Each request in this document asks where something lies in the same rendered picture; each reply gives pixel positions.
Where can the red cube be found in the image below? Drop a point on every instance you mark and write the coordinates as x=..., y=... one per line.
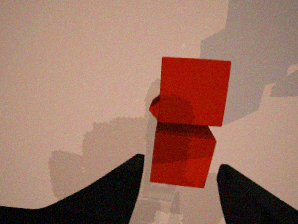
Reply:
x=193, y=91
x=182, y=154
x=155, y=106

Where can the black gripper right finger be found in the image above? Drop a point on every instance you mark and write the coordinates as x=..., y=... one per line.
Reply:
x=245, y=202

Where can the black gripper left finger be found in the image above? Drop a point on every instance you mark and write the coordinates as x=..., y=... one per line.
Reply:
x=108, y=201

